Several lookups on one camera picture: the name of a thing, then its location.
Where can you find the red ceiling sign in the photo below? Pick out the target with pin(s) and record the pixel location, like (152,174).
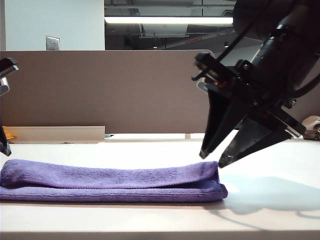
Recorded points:
(193,41)

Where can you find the grey ceiling air duct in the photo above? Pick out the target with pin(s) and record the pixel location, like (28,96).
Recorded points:
(162,31)

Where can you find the yellow plush toy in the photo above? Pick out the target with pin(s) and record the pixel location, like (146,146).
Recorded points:
(10,133)

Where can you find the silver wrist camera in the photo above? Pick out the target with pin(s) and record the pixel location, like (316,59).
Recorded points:
(201,86)
(4,86)

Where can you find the purple microfiber cloth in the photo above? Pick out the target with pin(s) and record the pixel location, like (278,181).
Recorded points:
(112,180)

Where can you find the metal wall switch plate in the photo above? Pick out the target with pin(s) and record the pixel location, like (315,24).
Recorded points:
(52,43)

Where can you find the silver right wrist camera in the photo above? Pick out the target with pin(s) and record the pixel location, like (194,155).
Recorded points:
(201,86)

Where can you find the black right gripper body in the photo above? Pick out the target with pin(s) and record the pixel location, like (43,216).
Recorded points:
(250,87)

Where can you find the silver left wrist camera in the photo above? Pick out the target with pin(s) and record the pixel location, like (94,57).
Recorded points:
(4,86)

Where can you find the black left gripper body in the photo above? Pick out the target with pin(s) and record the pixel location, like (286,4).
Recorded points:
(8,65)

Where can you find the crumpled brown cloth bag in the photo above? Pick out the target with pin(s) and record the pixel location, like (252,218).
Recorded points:
(312,127)

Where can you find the white divider support bracket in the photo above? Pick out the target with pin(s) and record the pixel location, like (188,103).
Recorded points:
(188,136)

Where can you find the brown desk divider panel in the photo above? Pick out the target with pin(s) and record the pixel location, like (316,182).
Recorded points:
(100,90)
(312,105)

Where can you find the long ceiling light strip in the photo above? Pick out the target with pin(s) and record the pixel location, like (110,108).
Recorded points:
(170,20)

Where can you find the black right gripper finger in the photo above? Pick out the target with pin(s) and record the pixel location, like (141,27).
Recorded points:
(252,140)
(220,120)

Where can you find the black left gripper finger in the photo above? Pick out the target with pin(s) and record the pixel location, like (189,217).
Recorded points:
(4,142)

